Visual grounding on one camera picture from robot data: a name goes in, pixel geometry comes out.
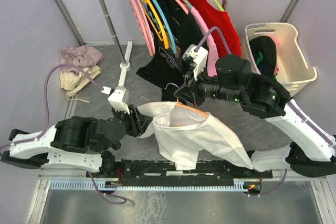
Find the blue hanger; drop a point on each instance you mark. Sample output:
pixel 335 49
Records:
pixel 162 24

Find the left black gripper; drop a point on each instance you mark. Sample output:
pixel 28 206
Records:
pixel 140 122

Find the cream laundry basket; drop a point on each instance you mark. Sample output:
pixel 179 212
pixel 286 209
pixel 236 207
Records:
pixel 293 71

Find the pink wavy hanger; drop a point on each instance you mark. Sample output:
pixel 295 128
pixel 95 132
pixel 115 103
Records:
pixel 140 16

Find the dark clothes in basket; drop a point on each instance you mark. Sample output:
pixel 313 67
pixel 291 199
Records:
pixel 264 52

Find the mauve crumpled cloth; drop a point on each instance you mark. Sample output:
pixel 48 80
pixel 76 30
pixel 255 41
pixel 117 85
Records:
pixel 83 56

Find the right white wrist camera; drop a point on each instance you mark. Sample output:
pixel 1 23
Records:
pixel 196 59

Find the orange wavy hanger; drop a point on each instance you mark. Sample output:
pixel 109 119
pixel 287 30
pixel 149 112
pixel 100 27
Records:
pixel 189 106

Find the white t shirt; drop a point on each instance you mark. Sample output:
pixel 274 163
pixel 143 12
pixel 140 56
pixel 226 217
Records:
pixel 182 132

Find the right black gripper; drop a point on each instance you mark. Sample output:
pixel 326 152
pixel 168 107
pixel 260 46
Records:
pixel 191 92

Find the yellow hanger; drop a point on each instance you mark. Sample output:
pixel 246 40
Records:
pixel 155 21

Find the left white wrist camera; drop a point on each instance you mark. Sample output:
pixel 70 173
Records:
pixel 118 98

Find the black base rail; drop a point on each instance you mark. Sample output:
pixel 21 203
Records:
pixel 214 175

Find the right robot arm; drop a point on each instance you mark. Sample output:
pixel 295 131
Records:
pixel 312 150

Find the beige crumpled cloth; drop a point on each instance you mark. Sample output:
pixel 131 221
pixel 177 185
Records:
pixel 72 83

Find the red t shirt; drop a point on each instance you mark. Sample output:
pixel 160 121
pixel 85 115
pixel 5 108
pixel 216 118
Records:
pixel 215 17

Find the black t shirt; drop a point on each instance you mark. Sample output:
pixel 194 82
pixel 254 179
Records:
pixel 166 70

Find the pink t shirt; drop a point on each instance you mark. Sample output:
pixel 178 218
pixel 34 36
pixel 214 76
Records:
pixel 212 49

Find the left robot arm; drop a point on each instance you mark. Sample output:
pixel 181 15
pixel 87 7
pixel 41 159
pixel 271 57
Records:
pixel 77 142

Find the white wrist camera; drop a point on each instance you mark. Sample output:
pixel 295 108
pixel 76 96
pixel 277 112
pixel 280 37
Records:
pixel 118 98
pixel 196 59

